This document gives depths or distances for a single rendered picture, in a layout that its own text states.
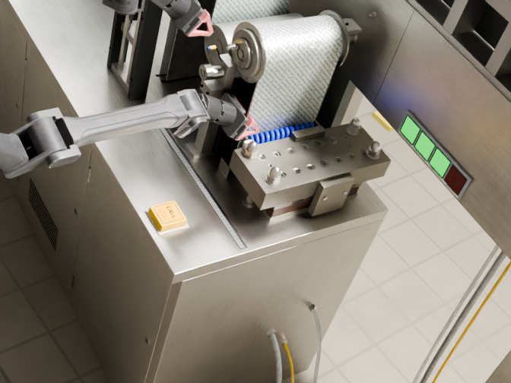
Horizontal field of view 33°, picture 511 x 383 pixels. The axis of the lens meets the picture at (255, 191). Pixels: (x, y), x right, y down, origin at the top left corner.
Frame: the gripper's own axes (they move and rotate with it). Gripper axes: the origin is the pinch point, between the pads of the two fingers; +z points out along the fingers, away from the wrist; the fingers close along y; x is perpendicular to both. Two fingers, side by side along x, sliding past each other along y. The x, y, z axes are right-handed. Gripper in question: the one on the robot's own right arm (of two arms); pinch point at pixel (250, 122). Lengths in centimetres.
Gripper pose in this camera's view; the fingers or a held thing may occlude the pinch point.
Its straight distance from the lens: 217.7
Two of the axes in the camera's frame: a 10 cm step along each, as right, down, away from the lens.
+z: 6.1, 1.5, 7.8
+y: 5.0, 6.9, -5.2
